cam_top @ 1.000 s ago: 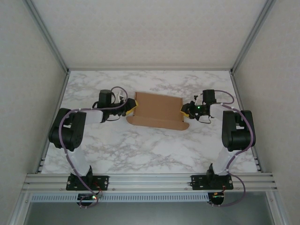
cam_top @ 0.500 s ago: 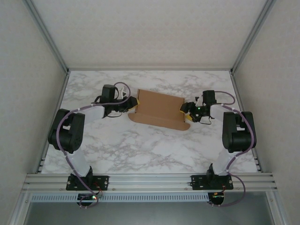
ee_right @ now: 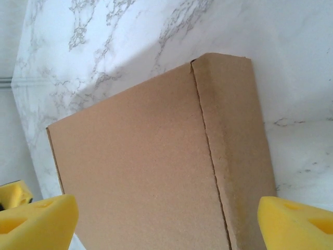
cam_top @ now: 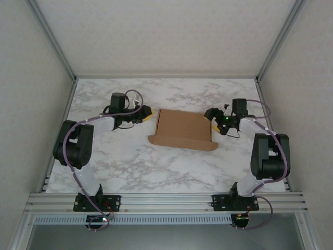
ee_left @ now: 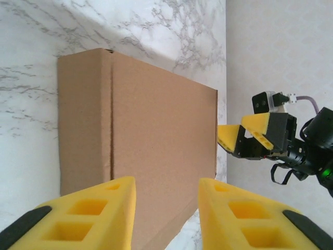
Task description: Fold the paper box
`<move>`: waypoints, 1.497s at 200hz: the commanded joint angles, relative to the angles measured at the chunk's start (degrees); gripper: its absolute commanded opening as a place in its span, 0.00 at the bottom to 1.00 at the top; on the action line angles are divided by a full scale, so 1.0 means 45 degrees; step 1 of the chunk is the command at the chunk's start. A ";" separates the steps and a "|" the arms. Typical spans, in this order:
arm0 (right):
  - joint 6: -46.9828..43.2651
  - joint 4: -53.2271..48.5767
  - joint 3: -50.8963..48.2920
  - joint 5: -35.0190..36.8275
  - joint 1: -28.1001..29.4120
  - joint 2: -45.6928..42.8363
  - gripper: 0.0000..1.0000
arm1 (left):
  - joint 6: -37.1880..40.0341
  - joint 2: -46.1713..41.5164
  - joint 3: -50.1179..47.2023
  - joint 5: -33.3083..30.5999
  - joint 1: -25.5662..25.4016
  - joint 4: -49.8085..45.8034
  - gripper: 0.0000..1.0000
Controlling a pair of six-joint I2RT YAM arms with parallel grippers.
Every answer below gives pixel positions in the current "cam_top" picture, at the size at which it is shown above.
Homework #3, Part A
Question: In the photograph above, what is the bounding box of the thin black cable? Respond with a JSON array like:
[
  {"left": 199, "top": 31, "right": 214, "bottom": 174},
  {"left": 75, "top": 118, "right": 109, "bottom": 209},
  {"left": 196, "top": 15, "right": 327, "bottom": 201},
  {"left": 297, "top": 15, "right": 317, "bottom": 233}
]
[
  {"left": 221, "top": 129, "right": 240, "bottom": 139},
  {"left": 117, "top": 121, "right": 143, "bottom": 130}
]

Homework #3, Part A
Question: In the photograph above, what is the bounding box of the small circuit board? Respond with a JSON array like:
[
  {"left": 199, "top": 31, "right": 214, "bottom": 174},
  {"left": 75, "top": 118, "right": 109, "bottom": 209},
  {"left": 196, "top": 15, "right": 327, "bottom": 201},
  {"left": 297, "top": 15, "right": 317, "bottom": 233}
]
[
  {"left": 232, "top": 213, "right": 251, "bottom": 228},
  {"left": 86, "top": 215, "right": 110, "bottom": 225}
]

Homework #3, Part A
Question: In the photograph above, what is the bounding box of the wide aluminium base rail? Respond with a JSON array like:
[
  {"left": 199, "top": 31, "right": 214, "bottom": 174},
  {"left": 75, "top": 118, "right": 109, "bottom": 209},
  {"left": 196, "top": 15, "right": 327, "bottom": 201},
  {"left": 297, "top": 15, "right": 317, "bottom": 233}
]
[{"left": 24, "top": 192, "right": 309, "bottom": 215}]

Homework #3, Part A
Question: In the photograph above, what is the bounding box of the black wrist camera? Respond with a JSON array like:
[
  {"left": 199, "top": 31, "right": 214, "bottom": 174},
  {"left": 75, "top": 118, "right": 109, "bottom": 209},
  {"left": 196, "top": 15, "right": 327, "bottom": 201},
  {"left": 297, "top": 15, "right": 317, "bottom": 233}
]
[
  {"left": 232, "top": 98, "right": 248, "bottom": 115},
  {"left": 110, "top": 92, "right": 128, "bottom": 110}
]

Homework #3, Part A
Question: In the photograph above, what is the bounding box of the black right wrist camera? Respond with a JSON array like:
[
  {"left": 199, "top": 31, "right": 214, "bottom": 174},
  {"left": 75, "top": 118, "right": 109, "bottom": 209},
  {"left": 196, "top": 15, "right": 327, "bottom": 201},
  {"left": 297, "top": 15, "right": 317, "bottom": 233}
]
[{"left": 232, "top": 98, "right": 248, "bottom": 115}]

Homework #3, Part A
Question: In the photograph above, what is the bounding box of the aluminium frame post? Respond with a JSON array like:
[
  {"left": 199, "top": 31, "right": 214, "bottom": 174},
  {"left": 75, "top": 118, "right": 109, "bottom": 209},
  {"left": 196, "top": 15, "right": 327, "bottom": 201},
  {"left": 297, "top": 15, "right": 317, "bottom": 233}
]
[
  {"left": 295, "top": 210, "right": 322, "bottom": 250},
  {"left": 9, "top": 210, "right": 36, "bottom": 250},
  {"left": 27, "top": 0, "right": 79, "bottom": 81},
  {"left": 254, "top": 0, "right": 308, "bottom": 81}
]

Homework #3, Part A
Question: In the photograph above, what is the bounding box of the aluminium lower frame post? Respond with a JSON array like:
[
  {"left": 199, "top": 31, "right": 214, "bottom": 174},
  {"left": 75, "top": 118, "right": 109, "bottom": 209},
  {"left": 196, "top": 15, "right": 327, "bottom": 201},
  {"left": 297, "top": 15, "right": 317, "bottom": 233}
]
[
  {"left": 9, "top": 210, "right": 36, "bottom": 250},
  {"left": 295, "top": 210, "right": 322, "bottom": 250}
]

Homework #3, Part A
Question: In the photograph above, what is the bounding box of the brown cardboard box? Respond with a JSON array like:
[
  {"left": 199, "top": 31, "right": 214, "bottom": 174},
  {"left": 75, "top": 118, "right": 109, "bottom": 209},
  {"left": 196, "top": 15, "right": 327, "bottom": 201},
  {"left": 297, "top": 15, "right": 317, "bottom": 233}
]
[{"left": 147, "top": 108, "right": 218, "bottom": 152}]

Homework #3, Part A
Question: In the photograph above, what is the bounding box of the slotted grey cable duct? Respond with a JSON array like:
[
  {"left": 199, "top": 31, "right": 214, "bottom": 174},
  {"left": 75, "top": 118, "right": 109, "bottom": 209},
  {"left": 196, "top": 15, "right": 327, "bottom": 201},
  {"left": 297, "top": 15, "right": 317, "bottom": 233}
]
[{"left": 34, "top": 215, "right": 232, "bottom": 224}]

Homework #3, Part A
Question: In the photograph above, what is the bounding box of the aluminium table edge rail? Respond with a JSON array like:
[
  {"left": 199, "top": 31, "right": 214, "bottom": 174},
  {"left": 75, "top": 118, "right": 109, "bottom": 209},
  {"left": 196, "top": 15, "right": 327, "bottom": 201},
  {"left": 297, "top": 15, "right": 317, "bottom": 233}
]
[
  {"left": 39, "top": 78, "right": 79, "bottom": 193},
  {"left": 74, "top": 75, "right": 258, "bottom": 80},
  {"left": 254, "top": 79, "right": 291, "bottom": 192}
]

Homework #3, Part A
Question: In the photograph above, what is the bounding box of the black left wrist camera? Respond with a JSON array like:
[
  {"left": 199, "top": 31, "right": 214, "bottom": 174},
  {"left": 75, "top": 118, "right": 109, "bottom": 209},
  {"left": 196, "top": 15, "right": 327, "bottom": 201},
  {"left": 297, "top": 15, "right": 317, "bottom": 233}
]
[{"left": 110, "top": 92, "right": 128, "bottom": 110}]

